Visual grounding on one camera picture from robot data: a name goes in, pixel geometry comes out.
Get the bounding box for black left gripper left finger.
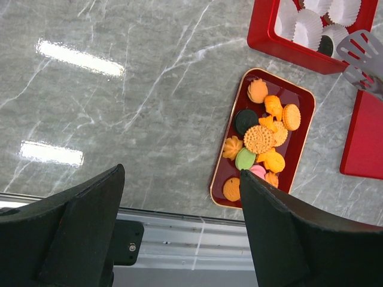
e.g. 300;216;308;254
1;164;125;286

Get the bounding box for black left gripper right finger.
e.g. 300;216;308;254
240;170;382;286

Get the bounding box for orange fish cookie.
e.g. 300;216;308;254
256;148;285;173
264;95;283;121

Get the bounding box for black white sandwich cookie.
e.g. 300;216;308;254
317;35;334;57

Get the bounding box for silver slotted tongs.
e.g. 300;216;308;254
336;29;382;100

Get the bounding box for pink macaron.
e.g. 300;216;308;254
249;164;266;179

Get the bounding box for orange chip cookie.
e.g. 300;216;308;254
223;177;241;202

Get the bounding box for green macaron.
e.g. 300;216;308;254
235;147;257;170

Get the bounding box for orange ridged cookie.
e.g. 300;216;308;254
259;115;288;147

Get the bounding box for red box lid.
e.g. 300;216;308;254
339;90;382;179

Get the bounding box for large round waffle biscuit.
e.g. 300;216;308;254
244;125;276;154

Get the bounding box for orange swirl cookie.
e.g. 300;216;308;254
222;135;243;161

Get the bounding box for round orange sandwich biscuit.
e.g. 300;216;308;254
282;104;301;131

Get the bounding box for dark red gold-rimmed tray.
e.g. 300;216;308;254
209;68;315;209

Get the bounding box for orange flower cookie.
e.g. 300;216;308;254
247;79;269;103

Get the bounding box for white paper cup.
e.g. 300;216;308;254
293;9;323;51
274;0;298;41
321;24;349;60
328;0;361;27
302;0;332;16

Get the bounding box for red cookie box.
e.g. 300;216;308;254
247;0;378;75

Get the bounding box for aluminium table rail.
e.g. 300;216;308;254
1;195;257;286

